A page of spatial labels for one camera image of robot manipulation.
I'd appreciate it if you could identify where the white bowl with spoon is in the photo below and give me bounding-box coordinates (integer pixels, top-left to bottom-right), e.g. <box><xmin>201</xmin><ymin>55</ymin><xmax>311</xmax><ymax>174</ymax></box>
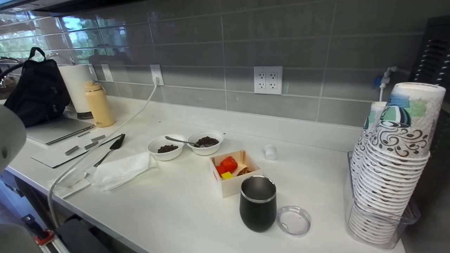
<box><xmin>186</xmin><ymin>131</ymin><xmax>225</xmax><ymax>157</ymax></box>

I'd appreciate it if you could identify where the metal spoon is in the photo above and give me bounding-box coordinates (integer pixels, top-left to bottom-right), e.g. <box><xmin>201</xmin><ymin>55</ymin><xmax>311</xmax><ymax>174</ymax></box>
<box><xmin>163</xmin><ymin>135</ymin><xmax>201</xmax><ymax>148</ymax></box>

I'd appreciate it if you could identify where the black backpack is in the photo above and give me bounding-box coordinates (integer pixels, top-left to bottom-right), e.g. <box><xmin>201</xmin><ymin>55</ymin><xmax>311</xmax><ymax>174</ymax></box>
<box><xmin>3</xmin><ymin>46</ymin><xmax>72</xmax><ymax>129</ymax></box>

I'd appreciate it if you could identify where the white cutting board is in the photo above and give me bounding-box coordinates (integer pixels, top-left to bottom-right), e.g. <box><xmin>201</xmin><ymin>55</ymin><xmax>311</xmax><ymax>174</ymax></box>
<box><xmin>25</xmin><ymin>115</ymin><xmax>96</xmax><ymax>148</ymax></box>

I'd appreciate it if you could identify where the white cloth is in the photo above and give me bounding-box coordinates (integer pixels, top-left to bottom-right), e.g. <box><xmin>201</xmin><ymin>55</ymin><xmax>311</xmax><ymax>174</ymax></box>
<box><xmin>86</xmin><ymin>150</ymin><xmax>159</xmax><ymax>191</ymax></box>

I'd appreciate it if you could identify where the beige bottle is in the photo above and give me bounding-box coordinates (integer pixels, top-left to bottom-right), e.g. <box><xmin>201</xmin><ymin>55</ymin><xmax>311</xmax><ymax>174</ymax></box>
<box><xmin>83</xmin><ymin>81</ymin><xmax>117</xmax><ymax>129</ymax></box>

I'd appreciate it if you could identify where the black thermos cup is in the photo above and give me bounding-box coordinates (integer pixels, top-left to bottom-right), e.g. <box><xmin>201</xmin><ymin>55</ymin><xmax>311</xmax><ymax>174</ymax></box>
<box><xmin>238</xmin><ymin>174</ymin><xmax>279</xmax><ymax>233</ymax></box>

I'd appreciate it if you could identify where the clear plastic lid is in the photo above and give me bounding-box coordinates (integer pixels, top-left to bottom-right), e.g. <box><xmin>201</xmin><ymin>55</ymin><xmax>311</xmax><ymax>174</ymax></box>
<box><xmin>276</xmin><ymin>204</ymin><xmax>314</xmax><ymax>238</ymax></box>

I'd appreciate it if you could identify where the short patterned paper cup stack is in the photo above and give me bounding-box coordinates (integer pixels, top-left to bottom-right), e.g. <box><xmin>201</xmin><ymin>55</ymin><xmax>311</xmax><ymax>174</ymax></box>
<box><xmin>363</xmin><ymin>100</ymin><xmax>391</xmax><ymax>135</ymax></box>

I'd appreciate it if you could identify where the white four-socket wall outlet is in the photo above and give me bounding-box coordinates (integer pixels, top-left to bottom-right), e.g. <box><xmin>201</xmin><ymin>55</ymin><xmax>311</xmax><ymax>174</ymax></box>
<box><xmin>252</xmin><ymin>65</ymin><xmax>284</xmax><ymax>96</ymax></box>

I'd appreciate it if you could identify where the clear plastic cup holder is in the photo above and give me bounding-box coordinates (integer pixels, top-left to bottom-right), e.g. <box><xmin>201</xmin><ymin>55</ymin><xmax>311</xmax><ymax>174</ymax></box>
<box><xmin>345</xmin><ymin>195</ymin><xmax>422</xmax><ymax>250</ymax></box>

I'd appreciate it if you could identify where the white bowl of coffee beans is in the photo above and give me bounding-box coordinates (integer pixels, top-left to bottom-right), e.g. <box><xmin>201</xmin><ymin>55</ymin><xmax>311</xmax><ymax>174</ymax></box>
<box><xmin>146</xmin><ymin>134</ymin><xmax>187</xmax><ymax>163</ymax></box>

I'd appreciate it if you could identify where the white paper towel roll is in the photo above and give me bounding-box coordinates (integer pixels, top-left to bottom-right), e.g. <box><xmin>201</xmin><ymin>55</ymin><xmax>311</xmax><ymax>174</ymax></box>
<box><xmin>58</xmin><ymin>63</ymin><xmax>96</xmax><ymax>118</ymax></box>

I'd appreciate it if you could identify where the white wall outlet with plug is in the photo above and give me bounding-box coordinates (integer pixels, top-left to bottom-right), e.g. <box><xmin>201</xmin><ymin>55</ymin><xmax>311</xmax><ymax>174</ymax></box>
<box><xmin>149</xmin><ymin>63</ymin><xmax>166</xmax><ymax>89</ymax></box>

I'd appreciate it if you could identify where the white power cable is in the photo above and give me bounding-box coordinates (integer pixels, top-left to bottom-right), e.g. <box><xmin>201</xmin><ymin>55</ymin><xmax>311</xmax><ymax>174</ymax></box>
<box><xmin>47</xmin><ymin>83</ymin><xmax>160</xmax><ymax>230</ymax></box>

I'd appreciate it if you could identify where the tall patterned paper cup stack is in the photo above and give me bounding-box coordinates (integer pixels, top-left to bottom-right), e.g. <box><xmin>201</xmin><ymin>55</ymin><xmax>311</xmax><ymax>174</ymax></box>
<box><xmin>349</xmin><ymin>81</ymin><xmax>447</xmax><ymax>247</ymax></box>

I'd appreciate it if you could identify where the white flat board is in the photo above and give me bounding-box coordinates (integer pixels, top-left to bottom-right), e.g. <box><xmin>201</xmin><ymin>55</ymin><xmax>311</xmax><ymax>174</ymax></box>
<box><xmin>31</xmin><ymin>132</ymin><xmax>125</xmax><ymax>170</ymax></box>

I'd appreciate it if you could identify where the white power plug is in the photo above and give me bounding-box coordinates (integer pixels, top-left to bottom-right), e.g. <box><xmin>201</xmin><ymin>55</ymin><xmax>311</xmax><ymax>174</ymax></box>
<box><xmin>151</xmin><ymin>69</ymin><xmax>165</xmax><ymax>89</ymax></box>

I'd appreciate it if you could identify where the red toy food piece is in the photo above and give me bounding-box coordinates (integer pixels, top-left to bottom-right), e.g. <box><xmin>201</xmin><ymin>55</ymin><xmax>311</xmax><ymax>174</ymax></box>
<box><xmin>215</xmin><ymin>155</ymin><xmax>239</xmax><ymax>177</ymax></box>

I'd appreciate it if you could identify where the small red-filled white box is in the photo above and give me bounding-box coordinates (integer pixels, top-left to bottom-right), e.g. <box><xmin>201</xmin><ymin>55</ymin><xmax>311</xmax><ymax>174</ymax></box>
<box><xmin>208</xmin><ymin>149</ymin><xmax>262</xmax><ymax>198</ymax></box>

